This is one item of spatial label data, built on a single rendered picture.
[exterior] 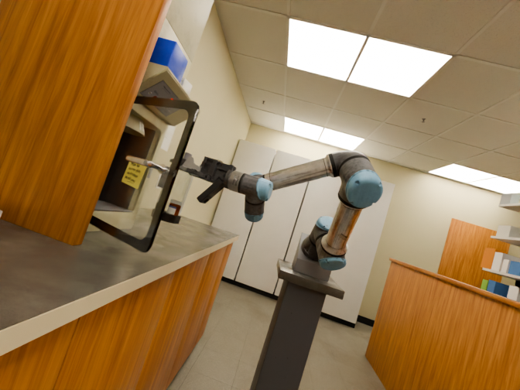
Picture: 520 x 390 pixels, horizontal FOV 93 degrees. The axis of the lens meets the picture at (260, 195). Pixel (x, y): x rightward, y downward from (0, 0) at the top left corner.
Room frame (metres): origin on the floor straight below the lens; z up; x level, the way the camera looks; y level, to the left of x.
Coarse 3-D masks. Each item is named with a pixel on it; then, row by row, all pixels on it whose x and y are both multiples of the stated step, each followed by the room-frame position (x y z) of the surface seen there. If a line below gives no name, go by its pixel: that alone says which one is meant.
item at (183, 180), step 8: (176, 176) 0.91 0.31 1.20; (184, 176) 0.91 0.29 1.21; (192, 176) 0.94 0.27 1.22; (176, 184) 0.91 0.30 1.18; (184, 184) 0.92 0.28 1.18; (176, 192) 0.91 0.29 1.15; (184, 192) 0.93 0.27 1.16; (168, 200) 0.90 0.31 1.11; (176, 200) 0.91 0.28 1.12; (184, 200) 0.95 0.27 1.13; (168, 208) 0.91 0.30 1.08; (176, 208) 0.92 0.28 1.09
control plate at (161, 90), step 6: (156, 84) 0.78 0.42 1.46; (162, 84) 0.79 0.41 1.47; (150, 90) 0.79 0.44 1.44; (156, 90) 0.80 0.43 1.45; (162, 90) 0.81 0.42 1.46; (168, 90) 0.82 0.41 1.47; (150, 96) 0.81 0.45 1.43; (156, 96) 0.83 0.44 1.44; (162, 96) 0.84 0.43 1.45; (168, 96) 0.85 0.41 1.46; (174, 96) 0.87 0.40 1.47
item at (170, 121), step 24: (144, 96) 0.71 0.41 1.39; (144, 120) 0.69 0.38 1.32; (168, 120) 0.65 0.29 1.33; (192, 120) 0.61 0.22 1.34; (120, 144) 0.72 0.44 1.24; (144, 144) 0.67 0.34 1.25; (168, 144) 0.63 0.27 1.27; (120, 168) 0.70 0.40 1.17; (168, 168) 0.62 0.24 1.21; (120, 192) 0.69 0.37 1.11; (144, 192) 0.64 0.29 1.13; (168, 192) 0.61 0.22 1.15; (96, 216) 0.72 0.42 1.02; (120, 216) 0.67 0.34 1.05; (144, 216) 0.63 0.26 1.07; (120, 240) 0.66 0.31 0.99; (144, 240) 0.62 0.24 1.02
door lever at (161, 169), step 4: (128, 156) 0.62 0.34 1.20; (132, 156) 0.61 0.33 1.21; (128, 160) 0.62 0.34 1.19; (132, 160) 0.61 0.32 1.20; (136, 160) 0.60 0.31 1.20; (140, 160) 0.59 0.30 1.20; (144, 160) 0.59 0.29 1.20; (148, 160) 0.58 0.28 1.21; (140, 164) 0.59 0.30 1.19; (144, 164) 0.58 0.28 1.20; (148, 164) 0.58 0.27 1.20; (152, 164) 0.59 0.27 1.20; (156, 164) 0.61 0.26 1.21; (164, 164) 0.63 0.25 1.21; (156, 168) 0.61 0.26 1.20; (160, 168) 0.62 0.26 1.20; (164, 168) 0.62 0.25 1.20; (160, 172) 0.63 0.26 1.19
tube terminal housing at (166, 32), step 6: (168, 24) 0.84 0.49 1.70; (162, 30) 0.82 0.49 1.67; (168, 30) 0.85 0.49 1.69; (162, 36) 0.83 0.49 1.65; (168, 36) 0.86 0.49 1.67; (174, 36) 0.89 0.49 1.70; (180, 48) 0.95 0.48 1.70; (186, 54) 1.01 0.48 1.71; (186, 66) 1.04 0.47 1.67; (186, 72) 1.05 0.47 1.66; (90, 228) 0.83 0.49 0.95; (96, 228) 0.85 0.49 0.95
